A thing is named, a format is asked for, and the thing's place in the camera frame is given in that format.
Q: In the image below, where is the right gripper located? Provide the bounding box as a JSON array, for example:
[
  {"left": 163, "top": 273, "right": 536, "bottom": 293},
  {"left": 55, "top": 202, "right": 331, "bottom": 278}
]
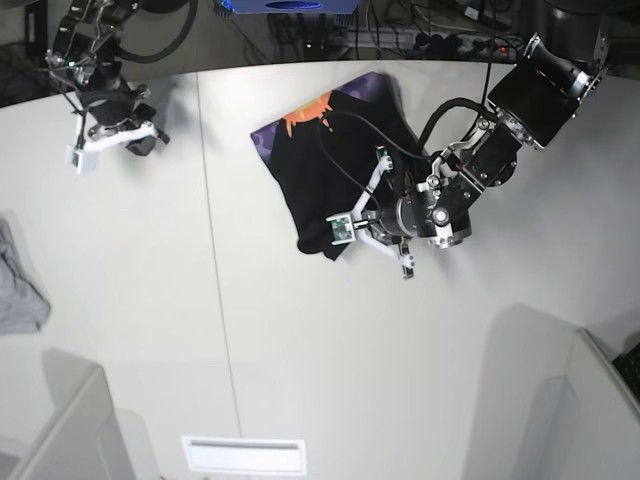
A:
[{"left": 74, "top": 64, "right": 170, "bottom": 156}]

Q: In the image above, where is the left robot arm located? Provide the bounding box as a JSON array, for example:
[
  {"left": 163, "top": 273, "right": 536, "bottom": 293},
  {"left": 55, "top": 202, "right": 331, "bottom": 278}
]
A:
[{"left": 328, "top": 1, "right": 636, "bottom": 278}]

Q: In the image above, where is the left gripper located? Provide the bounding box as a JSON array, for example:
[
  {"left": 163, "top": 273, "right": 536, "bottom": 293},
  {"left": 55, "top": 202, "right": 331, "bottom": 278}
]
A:
[{"left": 351, "top": 145, "right": 473, "bottom": 280}]

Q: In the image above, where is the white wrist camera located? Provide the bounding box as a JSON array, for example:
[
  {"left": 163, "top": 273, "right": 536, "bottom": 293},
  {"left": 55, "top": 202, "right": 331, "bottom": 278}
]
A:
[
  {"left": 65, "top": 145, "right": 99, "bottom": 175},
  {"left": 326, "top": 212, "right": 357, "bottom": 246}
]

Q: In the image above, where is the blue box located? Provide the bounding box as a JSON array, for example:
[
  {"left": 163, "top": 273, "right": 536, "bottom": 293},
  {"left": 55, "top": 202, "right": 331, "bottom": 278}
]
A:
[{"left": 223, "top": 0, "right": 360, "bottom": 14}]

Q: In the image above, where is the black keyboard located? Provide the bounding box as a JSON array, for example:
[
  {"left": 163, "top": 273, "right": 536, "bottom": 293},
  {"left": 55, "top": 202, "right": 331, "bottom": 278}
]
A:
[{"left": 613, "top": 344, "right": 640, "bottom": 400}]

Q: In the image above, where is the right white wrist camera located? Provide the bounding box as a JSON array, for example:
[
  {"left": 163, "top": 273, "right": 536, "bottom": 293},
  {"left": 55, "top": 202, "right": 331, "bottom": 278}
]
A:
[{"left": 65, "top": 145, "right": 99, "bottom": 175}]

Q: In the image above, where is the white power strip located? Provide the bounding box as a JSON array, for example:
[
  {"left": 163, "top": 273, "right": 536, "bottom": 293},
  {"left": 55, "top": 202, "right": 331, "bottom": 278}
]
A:
[{"left": 411, "top": 32, "right": 520, "bottom": 63}]

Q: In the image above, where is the grey crumpled cloth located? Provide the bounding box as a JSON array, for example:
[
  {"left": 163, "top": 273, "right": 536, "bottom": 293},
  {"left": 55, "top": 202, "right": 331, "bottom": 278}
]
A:
[{"left": 1, "top": 219, "right": 51, "bottom": 335}]

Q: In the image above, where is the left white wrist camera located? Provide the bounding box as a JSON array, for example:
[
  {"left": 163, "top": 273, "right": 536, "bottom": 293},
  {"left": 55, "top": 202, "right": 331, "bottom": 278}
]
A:
[{"left": 326, "top": 212, "right": 357, "bottom": 246}]

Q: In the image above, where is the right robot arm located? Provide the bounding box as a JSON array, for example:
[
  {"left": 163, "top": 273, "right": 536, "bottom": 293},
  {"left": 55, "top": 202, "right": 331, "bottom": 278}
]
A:
[{"left": 45, "top": 1, "right": 198, "bottom": 171}]

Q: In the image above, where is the black T-shirt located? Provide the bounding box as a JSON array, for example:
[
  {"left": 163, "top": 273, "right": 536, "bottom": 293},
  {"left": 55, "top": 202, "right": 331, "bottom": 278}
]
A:
[{"left": 250, "top": 71, "right": 416, "bottom": 260}]

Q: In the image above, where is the white partition panel left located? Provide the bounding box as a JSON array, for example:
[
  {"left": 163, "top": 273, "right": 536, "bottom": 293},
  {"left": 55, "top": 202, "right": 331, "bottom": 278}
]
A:
[{"left": 0, "top": 349, "right": 166, "bottom": 480}]

